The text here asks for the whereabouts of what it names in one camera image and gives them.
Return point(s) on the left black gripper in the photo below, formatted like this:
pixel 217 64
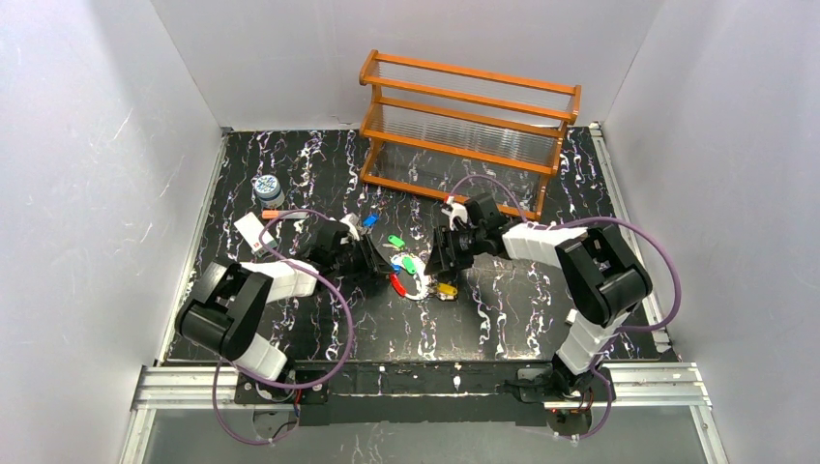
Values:
pixel 362 255

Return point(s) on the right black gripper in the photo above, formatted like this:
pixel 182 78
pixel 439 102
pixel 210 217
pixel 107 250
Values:
pixel 450 246

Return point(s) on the green tag key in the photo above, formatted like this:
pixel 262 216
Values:
pixel 408 265
pixel 395 242

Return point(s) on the yellow tag key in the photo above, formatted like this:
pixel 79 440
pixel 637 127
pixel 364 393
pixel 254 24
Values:
pixel 446 292

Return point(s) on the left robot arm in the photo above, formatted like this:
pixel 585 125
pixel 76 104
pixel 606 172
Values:
pixel 224 308

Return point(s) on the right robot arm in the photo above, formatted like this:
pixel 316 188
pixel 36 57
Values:
pixel 605 280

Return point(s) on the orange grey marker pen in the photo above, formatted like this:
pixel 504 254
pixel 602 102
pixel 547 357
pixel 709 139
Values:
pixel 279 214

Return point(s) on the orange wooden shelf rack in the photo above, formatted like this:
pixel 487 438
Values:
pixel 496 119

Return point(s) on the white card box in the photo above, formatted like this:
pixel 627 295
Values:
pixel 252 230

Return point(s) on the blue white round jar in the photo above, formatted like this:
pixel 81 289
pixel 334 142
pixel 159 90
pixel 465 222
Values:
pixel 268 192

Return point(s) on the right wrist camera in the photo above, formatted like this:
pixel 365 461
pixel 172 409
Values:
pixel 456 213

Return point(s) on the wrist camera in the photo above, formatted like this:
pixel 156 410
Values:
pixel 352 222
pixel 456 213

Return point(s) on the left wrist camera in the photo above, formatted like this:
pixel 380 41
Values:
pixel 352 222

